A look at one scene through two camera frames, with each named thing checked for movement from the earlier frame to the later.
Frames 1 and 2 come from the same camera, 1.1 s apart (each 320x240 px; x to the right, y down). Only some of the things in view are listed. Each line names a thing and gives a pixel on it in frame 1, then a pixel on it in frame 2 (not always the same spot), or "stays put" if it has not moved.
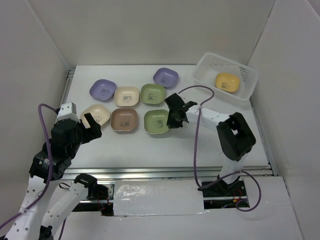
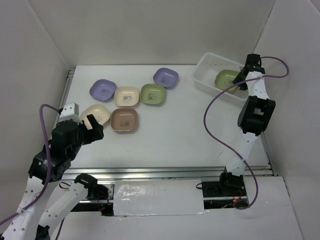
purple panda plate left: [102, 90] stays put
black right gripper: [172, 124] → [237, 79]
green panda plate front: [155, 121] → [224, 78]
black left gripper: [94, 132] stays put
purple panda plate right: [167, 77] stays put
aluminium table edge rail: [165, 173] stays put
